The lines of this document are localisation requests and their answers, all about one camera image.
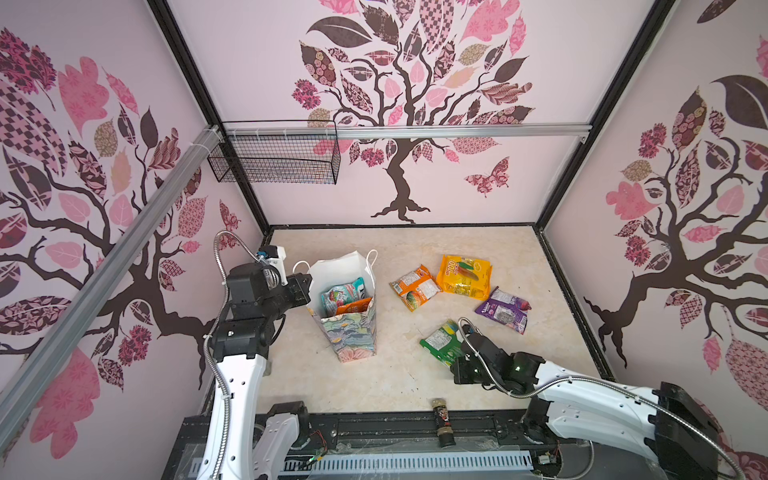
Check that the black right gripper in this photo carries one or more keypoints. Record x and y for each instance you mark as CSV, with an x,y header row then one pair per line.
x,y
457,372

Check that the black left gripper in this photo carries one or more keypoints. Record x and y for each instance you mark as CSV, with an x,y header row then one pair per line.
x,y
299,283

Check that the teal snack bag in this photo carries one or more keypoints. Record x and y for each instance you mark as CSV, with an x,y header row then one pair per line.
x,y
342,295

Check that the green white snack bag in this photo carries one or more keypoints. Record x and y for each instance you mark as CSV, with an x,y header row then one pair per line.
x,y
443,343

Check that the floral paper bag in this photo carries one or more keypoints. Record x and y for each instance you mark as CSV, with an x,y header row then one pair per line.
x,y
351,336

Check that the purple snack bag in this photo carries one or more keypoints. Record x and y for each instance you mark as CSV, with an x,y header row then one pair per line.
x,y
505,309

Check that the orange chips bag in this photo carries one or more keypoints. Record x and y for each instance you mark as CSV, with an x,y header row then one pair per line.
x,y
359,306

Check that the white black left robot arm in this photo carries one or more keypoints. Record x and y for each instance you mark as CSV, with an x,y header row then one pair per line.
x,y
257,299

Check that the yellow orange snack bag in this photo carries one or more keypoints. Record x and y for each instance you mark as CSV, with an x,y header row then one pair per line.
x,y
465,276

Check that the orange snack bag with label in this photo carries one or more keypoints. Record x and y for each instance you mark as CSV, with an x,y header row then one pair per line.
x,y
416,288

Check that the small brown black bottle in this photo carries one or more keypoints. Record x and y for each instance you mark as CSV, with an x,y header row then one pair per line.
x,y
444,429

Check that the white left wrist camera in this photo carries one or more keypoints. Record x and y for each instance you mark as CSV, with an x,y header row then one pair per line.
x,y
273,257

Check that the white slotted cable duct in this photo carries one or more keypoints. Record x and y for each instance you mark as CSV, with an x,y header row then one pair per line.
x,y
412,463

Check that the black wire basket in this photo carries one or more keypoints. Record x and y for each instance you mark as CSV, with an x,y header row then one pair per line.
x,y
278,151

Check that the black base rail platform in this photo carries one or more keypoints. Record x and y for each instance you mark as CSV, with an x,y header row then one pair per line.
x,y
474,431

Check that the aluminium rail back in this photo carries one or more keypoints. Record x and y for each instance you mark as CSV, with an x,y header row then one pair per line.
x,y
408,132

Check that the aluminium rail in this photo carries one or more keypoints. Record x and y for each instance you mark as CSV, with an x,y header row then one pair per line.
x,y
45,362
408,132

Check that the aluminium rail left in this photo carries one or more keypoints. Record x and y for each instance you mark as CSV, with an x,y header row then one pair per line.
x,y
45,362

